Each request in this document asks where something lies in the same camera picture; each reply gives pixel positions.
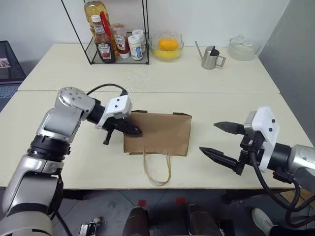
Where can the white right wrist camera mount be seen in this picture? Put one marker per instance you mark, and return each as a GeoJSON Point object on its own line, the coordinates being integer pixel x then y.
{"type": "Point", "coordinates": [267, 123]}

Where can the brown paper bag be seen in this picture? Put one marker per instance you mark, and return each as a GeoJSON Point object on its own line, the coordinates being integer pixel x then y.
{"type": "Point", "coordinates": [162, 134]}

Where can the white seasoning jar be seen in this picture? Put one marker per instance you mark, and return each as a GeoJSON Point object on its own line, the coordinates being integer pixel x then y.
{"type": "Point", "coordinates": [135, 48]}
{"type": "Point", "coordinates": [138, 32]}

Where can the white shoe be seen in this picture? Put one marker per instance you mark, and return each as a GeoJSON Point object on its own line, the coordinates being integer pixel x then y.
{"type": "Point", "coordinates": [262, 220]}

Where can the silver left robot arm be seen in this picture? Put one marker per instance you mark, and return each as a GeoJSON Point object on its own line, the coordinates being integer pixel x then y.
{"type": "Point", "coordinates": [59, 123]}

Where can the orange fruit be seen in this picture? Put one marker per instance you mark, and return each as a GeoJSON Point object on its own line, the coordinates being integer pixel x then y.
{"type": "Point", "coordinates": [168, 44]}

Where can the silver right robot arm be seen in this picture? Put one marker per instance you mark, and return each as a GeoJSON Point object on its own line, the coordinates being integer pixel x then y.
{"type": "Point", "coordinates": [295, 157]}

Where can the tall glass ketchup bottle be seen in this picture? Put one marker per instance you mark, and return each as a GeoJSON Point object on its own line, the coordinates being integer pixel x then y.
{"type": "Point", "coordinates": [104, 49]}

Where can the small squeeze ketchup bottle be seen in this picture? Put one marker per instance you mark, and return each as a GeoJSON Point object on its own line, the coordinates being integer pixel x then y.
{"type": "Point", "coordinates": [120, 40]}

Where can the yellow cooking oil bottle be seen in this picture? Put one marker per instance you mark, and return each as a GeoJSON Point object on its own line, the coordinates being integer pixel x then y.
{"type": "Point", "coordinates": [92, 7]}

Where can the empty glass bowl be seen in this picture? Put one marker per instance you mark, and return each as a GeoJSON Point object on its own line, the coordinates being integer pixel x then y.
{"type": "Point", "coordinates": [243, 49]}

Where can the grey laptop keyboard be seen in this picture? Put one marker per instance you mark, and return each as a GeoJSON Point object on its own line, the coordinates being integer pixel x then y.
{"type": "Point", "coordinates": [7, 92]}

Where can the black floor device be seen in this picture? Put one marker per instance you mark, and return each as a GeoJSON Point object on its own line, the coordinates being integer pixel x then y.
{"type": "Point", "coordinates": [87, 229]}

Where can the yellow fruit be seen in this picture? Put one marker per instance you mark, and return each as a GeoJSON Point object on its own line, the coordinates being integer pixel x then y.
{"type": "Point", "coordinates": [167, 54]}

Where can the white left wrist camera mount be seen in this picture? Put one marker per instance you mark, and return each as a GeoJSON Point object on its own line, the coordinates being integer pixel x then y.
{"type": "Point", "coordinates": [118, 104]}

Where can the dark rounded shape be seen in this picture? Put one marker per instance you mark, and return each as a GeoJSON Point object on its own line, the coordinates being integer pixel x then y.
{"type": "Point", "coordinates": [201, 221]}
{"type": "Point", "coordinates": [135, 221]}

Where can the glass fruit bowl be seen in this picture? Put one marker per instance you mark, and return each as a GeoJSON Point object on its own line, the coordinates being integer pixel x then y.
{"type": "Point", "coordinates": [152, 41]}

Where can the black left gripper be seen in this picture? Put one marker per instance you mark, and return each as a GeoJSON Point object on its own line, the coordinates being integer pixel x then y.
{"type": "Point", "coordinates": [113, 125]}

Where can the steel watering can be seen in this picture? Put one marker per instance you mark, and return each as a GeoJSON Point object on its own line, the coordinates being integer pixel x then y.
{"type": "Point", "coordinates": [209, 59]}

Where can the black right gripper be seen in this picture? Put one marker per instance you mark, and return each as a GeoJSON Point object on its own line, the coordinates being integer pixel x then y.
{"type": "Point", "coordinates": [249, 147]}

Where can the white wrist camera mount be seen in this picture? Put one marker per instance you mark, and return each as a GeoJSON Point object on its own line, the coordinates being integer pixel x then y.
{"type": "Point", "coordinates": [118, 104]}
{"type": "Point", "coordinates": [267, 123]}

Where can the black table frame bar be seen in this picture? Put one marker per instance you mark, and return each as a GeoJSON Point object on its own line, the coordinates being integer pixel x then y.
{"type": "Point", "coordinates": [246, 195]}

